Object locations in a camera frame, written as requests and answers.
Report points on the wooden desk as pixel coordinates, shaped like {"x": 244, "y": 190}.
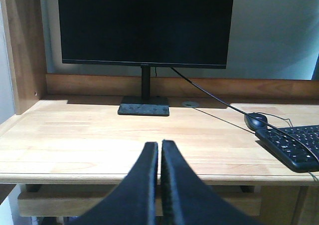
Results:
{"x": 67, "y": 131}

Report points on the black computer mouse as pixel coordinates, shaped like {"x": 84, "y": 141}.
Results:
{"x": 255, "y": 121}

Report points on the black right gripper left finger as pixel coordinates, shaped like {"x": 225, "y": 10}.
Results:
{"x": 133, "y": 201}

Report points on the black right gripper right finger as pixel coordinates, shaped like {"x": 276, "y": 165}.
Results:
{"x": 187, "y": 200}

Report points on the black computer monitor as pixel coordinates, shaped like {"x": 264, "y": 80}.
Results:
{"x": 145, "y": 33}

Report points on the black keyboard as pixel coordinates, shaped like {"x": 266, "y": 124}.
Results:
{"x": 296, "y": 147}

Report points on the grey desk cable grommet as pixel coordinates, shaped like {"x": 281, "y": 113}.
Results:
{"x": 190, "y": 104}

